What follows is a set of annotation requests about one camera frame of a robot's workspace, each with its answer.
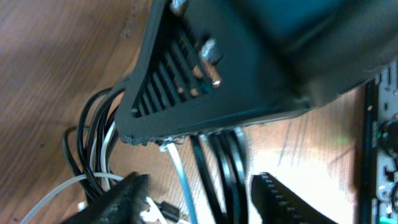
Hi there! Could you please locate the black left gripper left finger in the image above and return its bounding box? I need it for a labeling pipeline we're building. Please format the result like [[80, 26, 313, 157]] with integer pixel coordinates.
[[63, 172, 150, 224]]

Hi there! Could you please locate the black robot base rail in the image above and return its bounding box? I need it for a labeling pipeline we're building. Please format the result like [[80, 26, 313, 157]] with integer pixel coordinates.
[[359, 60, 397, 224]]

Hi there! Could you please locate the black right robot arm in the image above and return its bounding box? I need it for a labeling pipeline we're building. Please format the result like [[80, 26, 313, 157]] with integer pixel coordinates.
[[116, 0, 397, 145]]

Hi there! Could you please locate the white usb cable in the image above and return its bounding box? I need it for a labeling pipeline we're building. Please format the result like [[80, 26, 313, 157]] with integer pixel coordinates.
[[20, 121, 200, 224]]

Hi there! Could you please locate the black usb cable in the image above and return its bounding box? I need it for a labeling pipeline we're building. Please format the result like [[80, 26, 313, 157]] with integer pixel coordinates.
[[61, 77, 249, 224]]

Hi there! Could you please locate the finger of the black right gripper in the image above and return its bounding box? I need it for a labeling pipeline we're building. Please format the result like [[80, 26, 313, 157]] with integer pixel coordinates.
[[116, 1, 310, 145]]

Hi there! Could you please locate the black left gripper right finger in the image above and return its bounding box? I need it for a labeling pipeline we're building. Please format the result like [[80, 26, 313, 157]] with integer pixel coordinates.
[[251, 172, 335, 224]]

